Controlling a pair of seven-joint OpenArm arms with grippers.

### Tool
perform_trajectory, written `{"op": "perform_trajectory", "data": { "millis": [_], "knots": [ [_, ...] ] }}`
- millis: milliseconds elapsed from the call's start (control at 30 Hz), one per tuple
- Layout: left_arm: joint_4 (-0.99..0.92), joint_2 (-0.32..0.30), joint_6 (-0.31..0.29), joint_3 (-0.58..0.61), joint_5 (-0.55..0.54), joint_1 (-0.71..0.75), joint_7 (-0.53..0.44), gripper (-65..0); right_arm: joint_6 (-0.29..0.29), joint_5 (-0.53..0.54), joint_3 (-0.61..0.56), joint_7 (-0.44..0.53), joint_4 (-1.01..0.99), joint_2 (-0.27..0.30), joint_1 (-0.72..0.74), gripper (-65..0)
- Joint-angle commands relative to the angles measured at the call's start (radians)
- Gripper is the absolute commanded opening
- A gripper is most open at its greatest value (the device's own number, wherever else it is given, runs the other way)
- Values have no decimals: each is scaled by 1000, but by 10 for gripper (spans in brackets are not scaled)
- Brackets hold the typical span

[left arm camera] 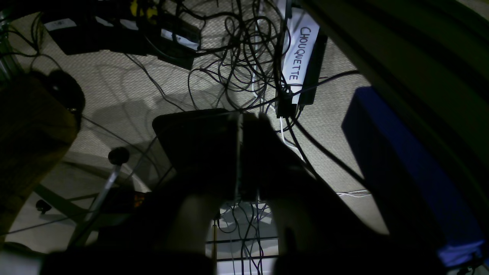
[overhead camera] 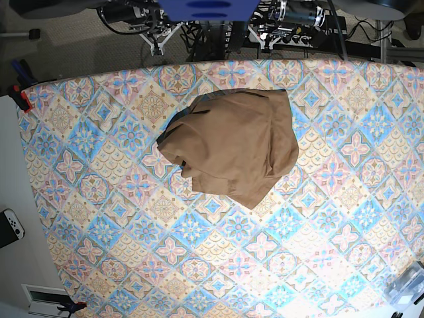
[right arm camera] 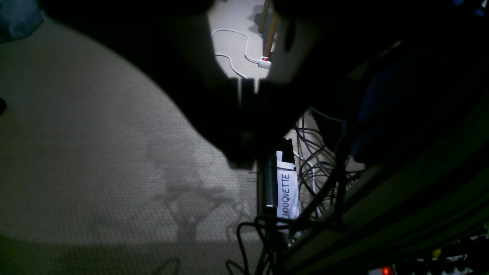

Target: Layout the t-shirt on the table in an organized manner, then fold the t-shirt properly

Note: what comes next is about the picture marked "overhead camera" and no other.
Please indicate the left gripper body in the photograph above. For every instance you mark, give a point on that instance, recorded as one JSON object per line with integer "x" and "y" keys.
{"x": 273, "y": 30}

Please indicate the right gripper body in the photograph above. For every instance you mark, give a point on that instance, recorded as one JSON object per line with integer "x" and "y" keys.
{"x": 157, "y": 36}

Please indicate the brown t-shirt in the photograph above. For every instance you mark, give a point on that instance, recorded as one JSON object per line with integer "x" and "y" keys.
{"x": 236, "y": 143}

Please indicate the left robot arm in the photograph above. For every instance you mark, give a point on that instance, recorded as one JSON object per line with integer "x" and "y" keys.
{"x": 293, "y": 23}

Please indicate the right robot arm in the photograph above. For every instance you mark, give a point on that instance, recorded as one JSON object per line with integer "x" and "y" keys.
{"x": 145, "y": 19}

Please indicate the blue plate overhead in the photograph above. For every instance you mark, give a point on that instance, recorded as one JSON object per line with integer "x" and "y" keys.
{"x": 209, "y": 10}

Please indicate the black power strip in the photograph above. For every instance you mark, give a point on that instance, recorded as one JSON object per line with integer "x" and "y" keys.
{"x": 271, "y": 41}

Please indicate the red black clamp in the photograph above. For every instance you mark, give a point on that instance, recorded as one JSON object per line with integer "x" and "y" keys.
{"x": 25, "y": 79}

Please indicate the patterned tablecloth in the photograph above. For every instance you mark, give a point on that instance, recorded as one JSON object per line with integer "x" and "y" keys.
{"x": 130, "y": 238}

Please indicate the game console white controller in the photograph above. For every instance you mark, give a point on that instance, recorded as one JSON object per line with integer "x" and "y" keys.
{"x": 11, "y": 229}

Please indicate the orange black clamp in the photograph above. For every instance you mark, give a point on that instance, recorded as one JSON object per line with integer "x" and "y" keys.
{"x": 68, "y": 305}

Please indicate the clear plastic box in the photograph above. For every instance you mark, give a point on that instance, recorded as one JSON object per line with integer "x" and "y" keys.
{"x": 407, "y": 289}

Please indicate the white tray box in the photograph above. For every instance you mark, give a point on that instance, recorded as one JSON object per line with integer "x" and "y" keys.
{"x": 44, "y": 301}

